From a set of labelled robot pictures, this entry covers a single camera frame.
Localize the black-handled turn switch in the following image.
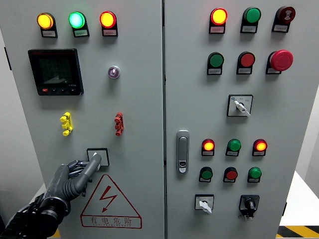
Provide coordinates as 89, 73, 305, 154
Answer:
238, 194, 260, 222

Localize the small red handle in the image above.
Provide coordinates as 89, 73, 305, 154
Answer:
114, 112, 125, 136

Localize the white round lamp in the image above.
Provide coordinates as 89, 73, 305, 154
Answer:
108, 65, 121, 80

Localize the small green push button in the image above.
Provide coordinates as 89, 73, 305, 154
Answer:
198, 166, 214, 183

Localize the large unlit green indicator lamp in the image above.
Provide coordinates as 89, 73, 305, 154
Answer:
240, 6, 262, 34

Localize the large lit green indicator lamp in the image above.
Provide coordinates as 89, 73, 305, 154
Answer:
68, 11, 90, 38

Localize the small red push button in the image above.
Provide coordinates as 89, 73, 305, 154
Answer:
223, 166, 239, 183

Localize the silver door lock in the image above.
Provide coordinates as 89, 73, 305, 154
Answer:
176, 129, 190, 174

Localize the small green indicator lamp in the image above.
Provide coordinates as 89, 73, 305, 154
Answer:
247, 166, 262, 183
225, 138, 242, 157

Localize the small white-handled labelled turn switch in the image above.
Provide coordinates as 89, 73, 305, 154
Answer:
194, 194, 215, 215

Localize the large red stop button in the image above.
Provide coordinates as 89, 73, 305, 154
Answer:
265, 49, 294, 75

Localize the large red indicator lamp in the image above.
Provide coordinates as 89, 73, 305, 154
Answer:
99, 10, 119, 37
208, 7, 228, 35

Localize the black display meter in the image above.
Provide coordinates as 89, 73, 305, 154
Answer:
27, 48, 84, 96

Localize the small yellow handle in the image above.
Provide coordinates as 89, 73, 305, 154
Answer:
59, 112, 74, 137

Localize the pale grey cabinet door with lock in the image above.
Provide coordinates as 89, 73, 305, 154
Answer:
163, 0, 319, 239

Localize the dark red buzzer lamp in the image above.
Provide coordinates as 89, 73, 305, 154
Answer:
271, 6, 296, 33

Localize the small red indicator lamp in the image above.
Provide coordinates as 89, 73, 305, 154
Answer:
201, 138, 215, 157
252, 138, 268, 157

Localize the large red push button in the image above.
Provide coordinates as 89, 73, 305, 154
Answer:
236, 51, 256, 75

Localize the large yellow indicator lamp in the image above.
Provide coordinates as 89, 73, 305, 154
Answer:
36, 12, 58, 38

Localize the red warning triangle sticker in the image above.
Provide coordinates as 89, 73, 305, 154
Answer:
80, 174, 143, 230

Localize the large white-handled turn switch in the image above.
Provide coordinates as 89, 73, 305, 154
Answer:
226, 94, 254, 118

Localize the large green push button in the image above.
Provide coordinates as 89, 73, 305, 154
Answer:
206, 52, 225, 76

